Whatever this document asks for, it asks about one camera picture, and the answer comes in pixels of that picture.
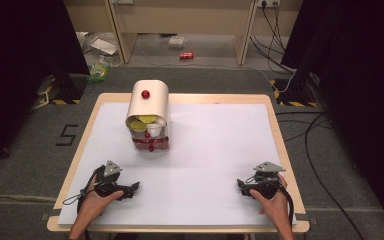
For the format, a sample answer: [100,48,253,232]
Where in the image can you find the cream storage box red knobs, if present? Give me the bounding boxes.
[125,79,171,154]

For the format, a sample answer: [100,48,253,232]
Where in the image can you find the long black floor cable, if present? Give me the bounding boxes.
[303,111,367,240]

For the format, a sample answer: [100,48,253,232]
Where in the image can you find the person's left hand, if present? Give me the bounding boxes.
[77,175,125,224]

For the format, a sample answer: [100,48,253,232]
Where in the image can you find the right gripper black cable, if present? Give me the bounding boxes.
[277,183,296,229]

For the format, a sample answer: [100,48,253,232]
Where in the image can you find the black power cables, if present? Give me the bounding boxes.
[249,2,296,75]

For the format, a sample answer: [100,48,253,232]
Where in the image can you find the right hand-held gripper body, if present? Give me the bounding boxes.
[244,161,286,202]

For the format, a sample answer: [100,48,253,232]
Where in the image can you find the pile of white papers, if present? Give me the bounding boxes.
[76,31,122,66]

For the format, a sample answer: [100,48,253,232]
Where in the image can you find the black stand base hazard tape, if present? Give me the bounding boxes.
[33,74,88,110]
[269,77,318,108]

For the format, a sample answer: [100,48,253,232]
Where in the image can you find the person's right hand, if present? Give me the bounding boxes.
[249,173,290,224]

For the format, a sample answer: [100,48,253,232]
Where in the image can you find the wooden table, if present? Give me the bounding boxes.
[46,92,311,234]

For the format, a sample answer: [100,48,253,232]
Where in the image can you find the clear plastic container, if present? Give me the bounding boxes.
[167,35,187,50]

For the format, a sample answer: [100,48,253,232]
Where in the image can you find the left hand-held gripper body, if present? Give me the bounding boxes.
[93,160,130,202]

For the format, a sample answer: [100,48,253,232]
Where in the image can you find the yellow cup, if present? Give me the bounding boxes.
[137,114,158,125]
[129,120,148,133]

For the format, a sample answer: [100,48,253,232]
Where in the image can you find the beige desk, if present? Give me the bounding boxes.
[107,0,260,67]

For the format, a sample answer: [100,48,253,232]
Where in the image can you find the green plastic bag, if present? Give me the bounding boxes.
[86,55,112,84]

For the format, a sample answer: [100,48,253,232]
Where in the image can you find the white wall socket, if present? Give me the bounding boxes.
[256,0,281,9]

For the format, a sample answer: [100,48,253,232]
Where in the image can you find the black curtain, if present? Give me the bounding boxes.
[280,0,384,238]
[0,0,91,175]

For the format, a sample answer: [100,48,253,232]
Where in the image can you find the white table sheet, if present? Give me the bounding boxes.
[57,102,298,227]

